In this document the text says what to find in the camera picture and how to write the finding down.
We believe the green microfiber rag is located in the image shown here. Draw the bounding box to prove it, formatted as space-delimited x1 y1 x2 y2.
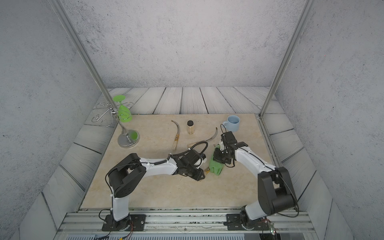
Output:
209 145 224 176

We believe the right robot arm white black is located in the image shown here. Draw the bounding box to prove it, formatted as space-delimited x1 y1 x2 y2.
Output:
213 132 300 230

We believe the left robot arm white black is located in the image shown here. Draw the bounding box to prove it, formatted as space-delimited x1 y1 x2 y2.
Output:
105 149 207 222

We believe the light blue ceramic mug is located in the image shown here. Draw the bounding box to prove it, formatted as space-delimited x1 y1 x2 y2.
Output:
223 115 241 132

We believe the small jar black lid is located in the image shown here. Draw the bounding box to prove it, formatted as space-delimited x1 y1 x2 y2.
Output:
187 120 195 135

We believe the silver metal glass rack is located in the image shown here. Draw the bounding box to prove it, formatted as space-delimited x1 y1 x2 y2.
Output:
91 102 140 149

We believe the green plastic wine glass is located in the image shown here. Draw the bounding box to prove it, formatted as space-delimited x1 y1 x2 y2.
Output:
113 95 133 123

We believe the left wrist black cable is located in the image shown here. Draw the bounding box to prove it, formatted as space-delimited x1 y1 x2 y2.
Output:
169 140 210 160

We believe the right aluminium corner post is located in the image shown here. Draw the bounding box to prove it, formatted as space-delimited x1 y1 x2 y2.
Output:
258 0 316 118

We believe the aluminium corner post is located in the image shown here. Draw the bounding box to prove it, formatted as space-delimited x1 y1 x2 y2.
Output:
258 0 316 118
49 0 117 108

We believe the aluminium rail frame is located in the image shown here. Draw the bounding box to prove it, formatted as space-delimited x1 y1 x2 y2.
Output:
53 207 319 240

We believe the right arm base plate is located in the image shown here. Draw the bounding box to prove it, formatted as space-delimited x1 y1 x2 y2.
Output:
223 212 270 231

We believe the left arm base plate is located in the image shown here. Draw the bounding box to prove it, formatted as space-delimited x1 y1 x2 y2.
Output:
102 214 146 232

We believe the left aluminium corner post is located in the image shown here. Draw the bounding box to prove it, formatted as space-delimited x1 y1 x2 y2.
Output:
49 0 117 108

